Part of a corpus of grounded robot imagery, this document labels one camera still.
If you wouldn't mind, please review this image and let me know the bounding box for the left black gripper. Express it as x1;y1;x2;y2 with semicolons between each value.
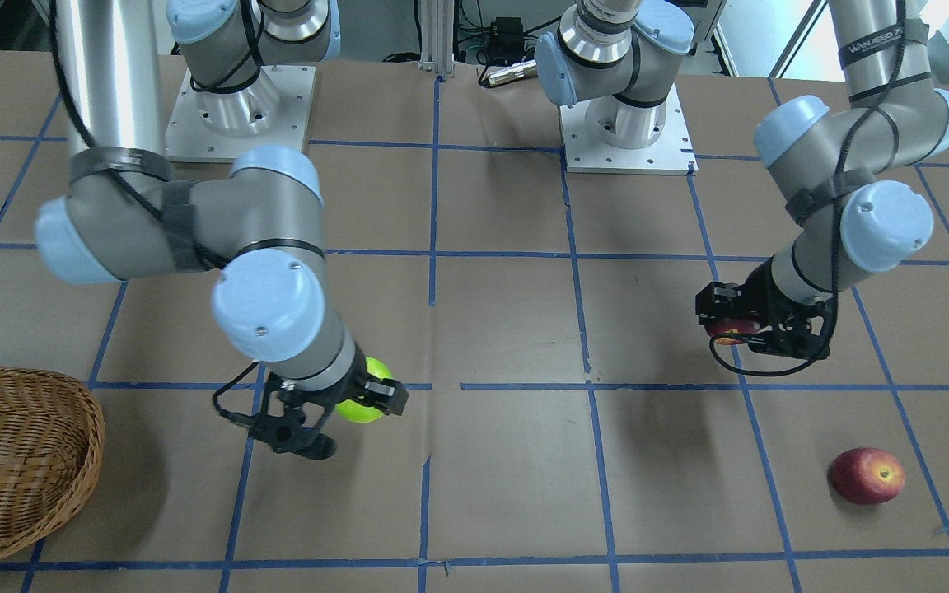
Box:
695;263;836;360

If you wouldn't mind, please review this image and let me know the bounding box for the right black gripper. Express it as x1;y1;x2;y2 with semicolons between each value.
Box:
248;353;409;460

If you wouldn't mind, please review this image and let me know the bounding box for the green apple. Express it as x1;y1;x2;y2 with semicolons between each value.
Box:
334;356;393;423

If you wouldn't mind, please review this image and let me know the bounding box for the dark red apple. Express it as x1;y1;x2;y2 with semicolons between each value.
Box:
704;318;762;345

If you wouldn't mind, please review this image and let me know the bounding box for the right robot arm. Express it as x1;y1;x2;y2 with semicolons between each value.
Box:
34;1;409;460

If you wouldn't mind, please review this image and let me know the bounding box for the wicker basket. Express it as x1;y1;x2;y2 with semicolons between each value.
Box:
0;367;106;560

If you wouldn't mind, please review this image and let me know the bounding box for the brown paper table mat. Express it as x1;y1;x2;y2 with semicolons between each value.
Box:
0;52;949;592

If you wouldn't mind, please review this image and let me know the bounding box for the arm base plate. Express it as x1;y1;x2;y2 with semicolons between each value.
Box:
559;86;699;175
165;65;316;164

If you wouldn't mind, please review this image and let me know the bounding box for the aluminium frame post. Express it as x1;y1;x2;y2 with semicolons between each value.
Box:
417;0;458;80

